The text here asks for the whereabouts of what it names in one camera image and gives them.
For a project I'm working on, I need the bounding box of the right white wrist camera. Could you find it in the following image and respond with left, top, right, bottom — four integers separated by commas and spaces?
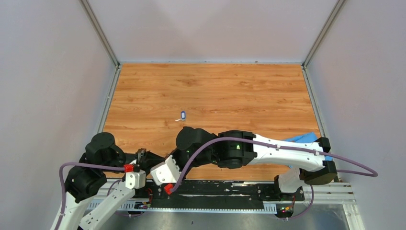
150, 155, 181, 195

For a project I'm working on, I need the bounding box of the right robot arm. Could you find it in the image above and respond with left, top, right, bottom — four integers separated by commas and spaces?
164, 126, 337, 200

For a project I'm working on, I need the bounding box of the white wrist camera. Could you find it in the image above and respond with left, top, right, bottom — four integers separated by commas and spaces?
150, 155, 181, 195
124, 164, 146, 189

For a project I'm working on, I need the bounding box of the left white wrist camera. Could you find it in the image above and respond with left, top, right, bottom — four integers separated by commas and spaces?
124, 164, 146, 189

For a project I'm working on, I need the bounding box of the blue tag key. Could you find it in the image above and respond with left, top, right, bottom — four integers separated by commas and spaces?
176, 111, 186, 121

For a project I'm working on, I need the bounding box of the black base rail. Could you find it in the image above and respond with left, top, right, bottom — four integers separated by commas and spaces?
128, 180, 305, 214

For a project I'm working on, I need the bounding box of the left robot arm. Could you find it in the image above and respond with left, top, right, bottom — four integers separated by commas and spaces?
51, 132, 165, 230

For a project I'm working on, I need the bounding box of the blue cloth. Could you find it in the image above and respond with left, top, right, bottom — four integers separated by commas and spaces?
283, 132, 334, 169

